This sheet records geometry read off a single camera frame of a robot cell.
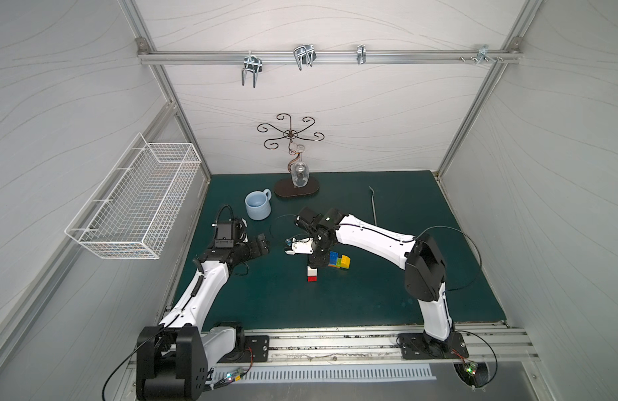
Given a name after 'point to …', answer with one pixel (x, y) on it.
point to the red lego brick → (312, 278)
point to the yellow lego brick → (345, 261)
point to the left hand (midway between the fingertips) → (258, 246)
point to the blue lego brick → (332, 257)
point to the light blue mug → (257, 205)
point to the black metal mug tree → (286, 187)
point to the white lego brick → (311, 271)
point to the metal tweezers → (373, 202)
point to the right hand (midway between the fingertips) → (314, 253)
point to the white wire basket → (131, 213)
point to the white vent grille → (298, 374)
